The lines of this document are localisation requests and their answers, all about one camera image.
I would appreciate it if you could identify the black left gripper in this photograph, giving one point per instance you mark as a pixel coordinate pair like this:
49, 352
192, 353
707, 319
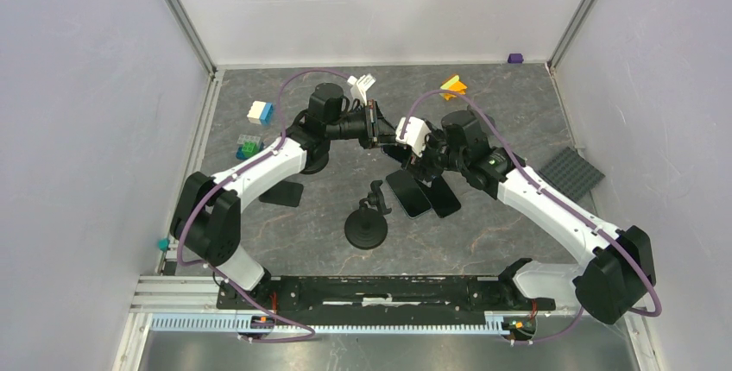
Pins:
377, 131

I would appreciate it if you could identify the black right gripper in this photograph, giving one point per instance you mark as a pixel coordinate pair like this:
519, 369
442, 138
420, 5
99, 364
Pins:
417, 164

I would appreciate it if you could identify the black front phone stand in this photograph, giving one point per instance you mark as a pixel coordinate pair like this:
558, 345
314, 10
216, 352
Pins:
315, 164

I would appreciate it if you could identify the black phone stand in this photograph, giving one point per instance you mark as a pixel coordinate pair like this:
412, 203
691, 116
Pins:
366, 228
315, 164

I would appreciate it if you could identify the dark blue edged phone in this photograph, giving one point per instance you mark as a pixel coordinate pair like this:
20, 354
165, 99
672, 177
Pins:
398, 153

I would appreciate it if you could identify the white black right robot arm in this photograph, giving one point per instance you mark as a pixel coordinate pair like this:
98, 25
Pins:
612, 269

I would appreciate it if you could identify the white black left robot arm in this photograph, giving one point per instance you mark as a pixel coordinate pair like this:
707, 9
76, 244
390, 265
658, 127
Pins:
207, 217

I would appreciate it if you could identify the dark grey phone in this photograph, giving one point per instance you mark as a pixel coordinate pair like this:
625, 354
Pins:
441, 197

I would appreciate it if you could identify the black flat phone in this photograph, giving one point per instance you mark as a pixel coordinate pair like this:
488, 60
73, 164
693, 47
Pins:
409, 195

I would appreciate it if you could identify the black folding desk stand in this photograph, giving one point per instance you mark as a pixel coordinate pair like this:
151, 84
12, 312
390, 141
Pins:
284, 193

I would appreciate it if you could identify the yellow orange toy block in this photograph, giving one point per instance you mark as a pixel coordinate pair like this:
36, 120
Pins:
452, 87

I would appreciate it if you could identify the white blue toy block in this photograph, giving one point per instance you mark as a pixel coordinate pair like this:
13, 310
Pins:
261, 113

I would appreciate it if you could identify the purple small block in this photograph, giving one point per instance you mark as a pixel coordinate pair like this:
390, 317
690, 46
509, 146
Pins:
515, 58

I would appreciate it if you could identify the grey studded baseplate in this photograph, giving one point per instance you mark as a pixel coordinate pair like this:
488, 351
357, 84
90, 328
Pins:
571, 174

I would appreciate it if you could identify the green blue toy bricks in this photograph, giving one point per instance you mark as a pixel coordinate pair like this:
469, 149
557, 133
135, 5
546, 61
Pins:
248, 146

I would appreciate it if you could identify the teal small clip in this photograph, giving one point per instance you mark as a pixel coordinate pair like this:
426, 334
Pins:
163, 244

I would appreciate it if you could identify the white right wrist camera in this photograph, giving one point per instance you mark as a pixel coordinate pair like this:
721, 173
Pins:
413, 132

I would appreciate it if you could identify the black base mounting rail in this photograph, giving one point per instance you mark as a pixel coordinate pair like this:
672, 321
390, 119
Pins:
393, 300

